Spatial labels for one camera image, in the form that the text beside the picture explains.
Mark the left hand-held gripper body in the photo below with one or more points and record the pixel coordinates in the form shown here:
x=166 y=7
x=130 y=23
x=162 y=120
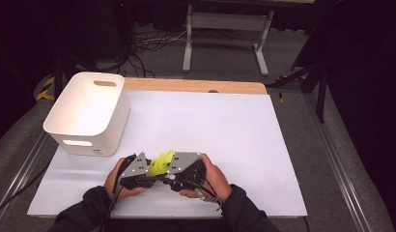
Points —
x=137 y=167

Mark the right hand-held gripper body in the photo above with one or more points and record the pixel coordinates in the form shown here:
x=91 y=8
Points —
x=186 y=161

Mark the white plastic bin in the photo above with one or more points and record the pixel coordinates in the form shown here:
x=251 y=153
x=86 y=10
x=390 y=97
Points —
x=86 y=109

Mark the person's left hand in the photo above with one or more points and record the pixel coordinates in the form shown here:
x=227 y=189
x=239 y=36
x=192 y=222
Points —
x=110 y=183

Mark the person's right hand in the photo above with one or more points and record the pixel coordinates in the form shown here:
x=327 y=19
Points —
x=218 y=180

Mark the white table mat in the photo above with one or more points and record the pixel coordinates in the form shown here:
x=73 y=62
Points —
x=238 y=122

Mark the wooden table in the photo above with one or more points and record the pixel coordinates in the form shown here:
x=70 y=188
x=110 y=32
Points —
x=186 y=85

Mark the black yellow hazard tape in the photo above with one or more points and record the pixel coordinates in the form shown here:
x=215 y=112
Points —
x=44 y=92

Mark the black tripod stand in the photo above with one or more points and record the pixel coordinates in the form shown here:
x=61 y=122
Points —
x=59 y=75

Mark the black metal stand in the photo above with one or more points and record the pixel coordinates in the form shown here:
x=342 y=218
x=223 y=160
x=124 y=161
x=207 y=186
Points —
x=321 y=93

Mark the dark curtain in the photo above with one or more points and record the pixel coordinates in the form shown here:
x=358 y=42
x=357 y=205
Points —
x=370 y=80
x=15 y=58

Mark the grey metal floor rail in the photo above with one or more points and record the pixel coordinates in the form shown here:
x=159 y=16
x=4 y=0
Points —
x=334 y=164
x=19 y=180

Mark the grey metal table frame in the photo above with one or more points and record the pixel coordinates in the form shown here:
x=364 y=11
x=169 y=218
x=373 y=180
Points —
x=225 y=21

